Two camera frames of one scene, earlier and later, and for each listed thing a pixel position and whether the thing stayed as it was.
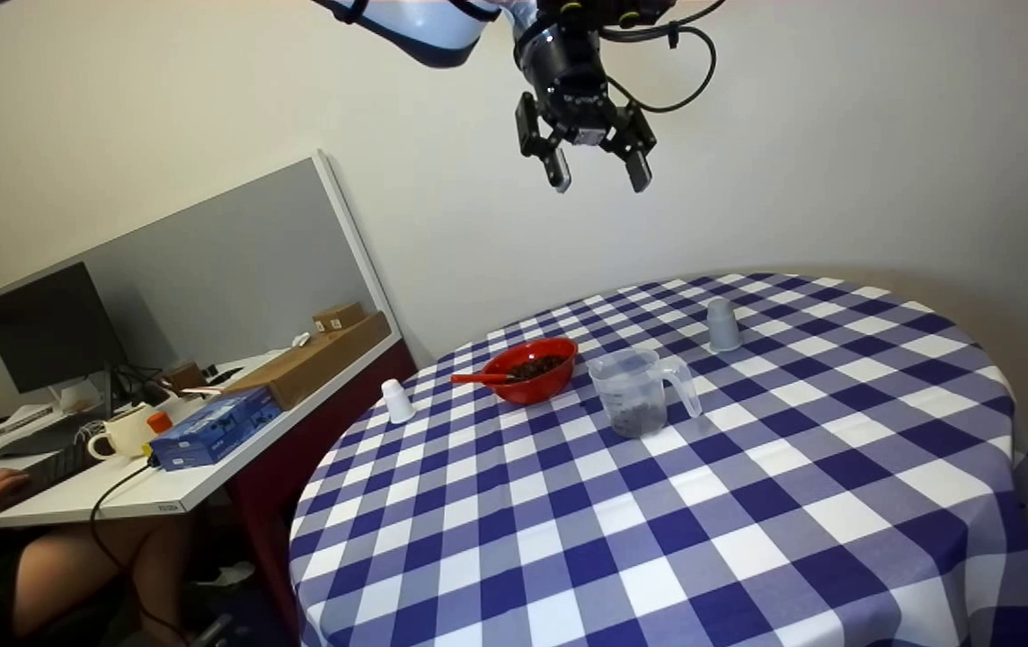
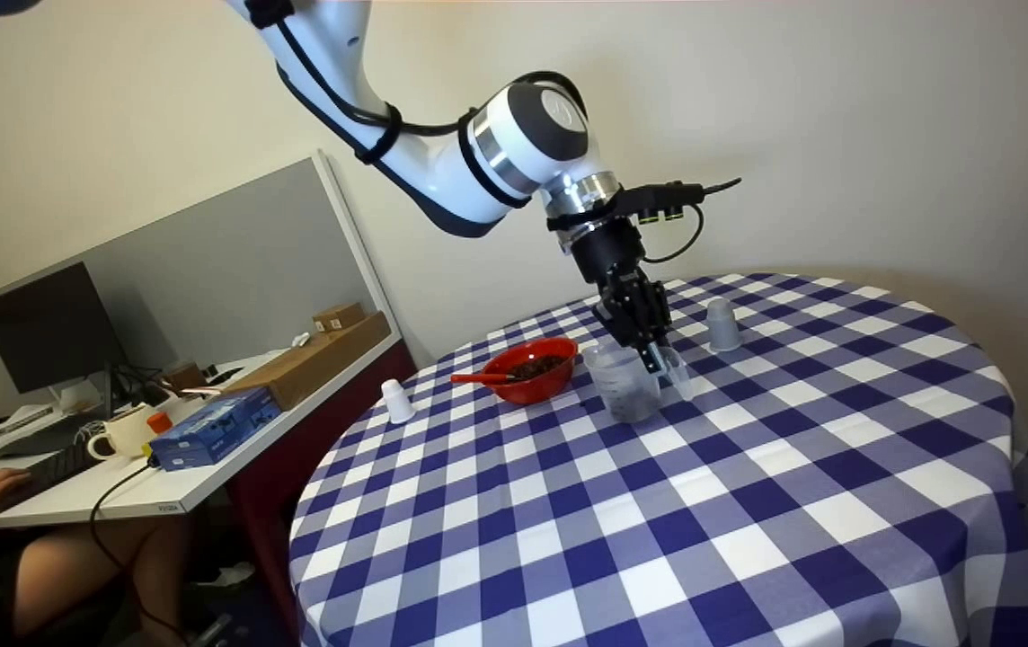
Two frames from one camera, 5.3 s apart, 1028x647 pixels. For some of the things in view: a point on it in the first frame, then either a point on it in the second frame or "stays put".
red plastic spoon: [495, 378] stays put
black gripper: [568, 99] to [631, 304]
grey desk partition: [225, 276] stays put
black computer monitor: [48, 334] stays put
